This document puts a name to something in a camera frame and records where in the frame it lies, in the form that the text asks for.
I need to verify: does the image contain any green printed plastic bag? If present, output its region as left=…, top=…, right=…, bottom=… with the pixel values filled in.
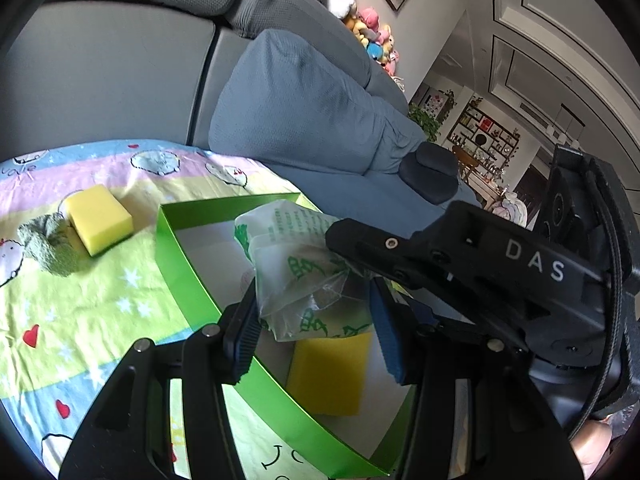
left=234, top=201, right=376, bottom=343

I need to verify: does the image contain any colourful wall poster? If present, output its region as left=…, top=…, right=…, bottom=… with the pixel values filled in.
left=424, top=89, right=451, bottom=120

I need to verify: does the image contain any green cardboard box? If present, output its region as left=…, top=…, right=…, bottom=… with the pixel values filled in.
left=155, top=192, right=426, bottom=478

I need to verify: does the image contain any potted plant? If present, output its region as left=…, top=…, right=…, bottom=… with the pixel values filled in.
left=407, top=90, right=458, bottom=141

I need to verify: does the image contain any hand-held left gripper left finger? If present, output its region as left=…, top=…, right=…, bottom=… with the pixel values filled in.
left=57, top=287, right=263, bottom=480

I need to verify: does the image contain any white bag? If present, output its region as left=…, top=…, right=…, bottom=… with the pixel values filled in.
left=492, top=192, right=528, bottom=228

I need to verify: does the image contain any printed cartoon blanket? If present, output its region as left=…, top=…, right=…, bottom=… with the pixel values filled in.
left=0, top=137, right=321, bottom=480

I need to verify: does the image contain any wooden chair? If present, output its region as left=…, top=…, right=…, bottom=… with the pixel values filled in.
left=452, top=145, right=481, bottom=183

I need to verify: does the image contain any blue-grey pillow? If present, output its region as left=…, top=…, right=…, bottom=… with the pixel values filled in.
left=207, top=29, right=431, bottom=176

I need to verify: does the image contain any grey sofa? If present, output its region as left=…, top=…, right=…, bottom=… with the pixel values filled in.
left=0, top=0, right=481, bottom=241

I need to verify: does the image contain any pile of colourful plush toys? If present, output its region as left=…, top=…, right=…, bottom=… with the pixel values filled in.
left=342, top=5, right=403, bottom=77

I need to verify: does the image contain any dark blue cushion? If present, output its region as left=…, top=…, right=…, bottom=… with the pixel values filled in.
left=400, top=142, right=458, bottom=206

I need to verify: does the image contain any green cloth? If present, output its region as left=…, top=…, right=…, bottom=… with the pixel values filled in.
left=17, top=212, right=81, bottom=277

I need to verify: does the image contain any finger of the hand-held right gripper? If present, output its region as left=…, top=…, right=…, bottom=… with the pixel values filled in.
left=410, top=292, right=493, bottom=339
left=325, top=215, right=451, bottom=287

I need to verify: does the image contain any display shelf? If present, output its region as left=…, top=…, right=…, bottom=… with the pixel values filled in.
left=447, top=97, right=521, bottom=181

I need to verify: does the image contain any person's right hand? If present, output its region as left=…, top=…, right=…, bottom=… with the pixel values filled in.
left=572, top=417, right=616, bottom=480

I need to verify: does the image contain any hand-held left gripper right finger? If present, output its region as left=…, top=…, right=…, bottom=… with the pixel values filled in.
left=369, top=277, right=586, bottom=480

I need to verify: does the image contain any yellow sponge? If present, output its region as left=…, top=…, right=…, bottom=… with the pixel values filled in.
left=286, top=332, right=373, bottom=417
left=66, top=184, right=135, bottom=257

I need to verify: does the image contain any black cable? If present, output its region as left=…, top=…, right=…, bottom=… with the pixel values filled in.
left=567, top=157, right=626, bottom=436

